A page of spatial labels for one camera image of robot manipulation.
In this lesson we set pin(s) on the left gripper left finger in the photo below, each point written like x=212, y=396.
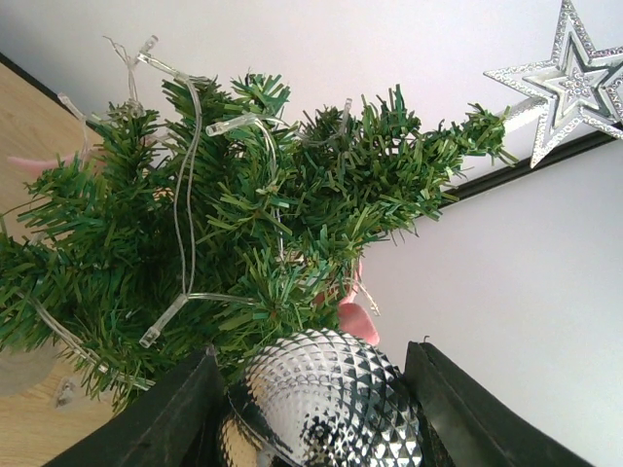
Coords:
x=172, y=424

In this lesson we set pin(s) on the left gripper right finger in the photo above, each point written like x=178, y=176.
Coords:
x=463, y=424

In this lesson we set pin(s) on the silver glitter ball ornament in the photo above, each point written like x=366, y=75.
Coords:
x=320, y=398

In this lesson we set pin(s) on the pink fabric bow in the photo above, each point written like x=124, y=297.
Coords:
x=354, y=319

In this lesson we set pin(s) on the small green christmas tree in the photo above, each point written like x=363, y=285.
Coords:
x=219, y=233

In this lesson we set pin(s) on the pink fabric triangle ornament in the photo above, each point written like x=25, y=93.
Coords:
x=34, y=168

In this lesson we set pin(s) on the silver star ornament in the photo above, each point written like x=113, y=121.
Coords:
x=577, y=85

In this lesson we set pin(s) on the clear plastic battery box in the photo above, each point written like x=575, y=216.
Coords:
x=65, y=393

